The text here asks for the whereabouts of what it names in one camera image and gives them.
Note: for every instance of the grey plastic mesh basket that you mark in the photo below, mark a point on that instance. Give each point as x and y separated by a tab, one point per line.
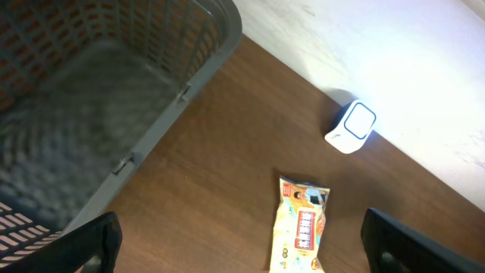
88	88

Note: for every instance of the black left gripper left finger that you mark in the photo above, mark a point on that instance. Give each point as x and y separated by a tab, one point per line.
92	247

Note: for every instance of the yellow snack bag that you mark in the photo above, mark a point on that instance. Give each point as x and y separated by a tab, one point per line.
298	227

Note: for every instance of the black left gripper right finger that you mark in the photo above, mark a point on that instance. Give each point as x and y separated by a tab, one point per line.
391	246

